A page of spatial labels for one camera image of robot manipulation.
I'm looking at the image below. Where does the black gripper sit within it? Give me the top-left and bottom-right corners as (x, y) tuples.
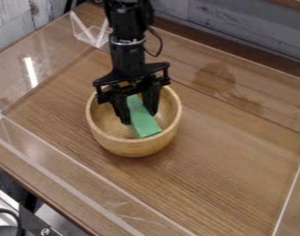
(93, 36), (171, 125)

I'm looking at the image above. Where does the green rectangular block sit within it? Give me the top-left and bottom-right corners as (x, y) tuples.
(128, 95), (163, 138)

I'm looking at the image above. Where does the brown wooden bowl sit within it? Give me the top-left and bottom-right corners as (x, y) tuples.
(86, 87), (183, 158)

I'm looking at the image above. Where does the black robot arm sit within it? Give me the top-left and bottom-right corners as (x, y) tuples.
(93, 0), (171, 124)

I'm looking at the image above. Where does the clear acrylic corner bracket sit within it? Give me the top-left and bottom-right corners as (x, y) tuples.
(70, 11), (111, 49)

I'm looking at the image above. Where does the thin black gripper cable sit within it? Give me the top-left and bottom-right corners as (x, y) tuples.
(145, 27), (165, 58)

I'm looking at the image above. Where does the black metal table bracket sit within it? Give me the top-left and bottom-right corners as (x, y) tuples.
(20, 200), (62, 236)

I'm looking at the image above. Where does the black cable under table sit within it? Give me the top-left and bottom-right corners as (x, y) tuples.
(0, 207), (25, 236)

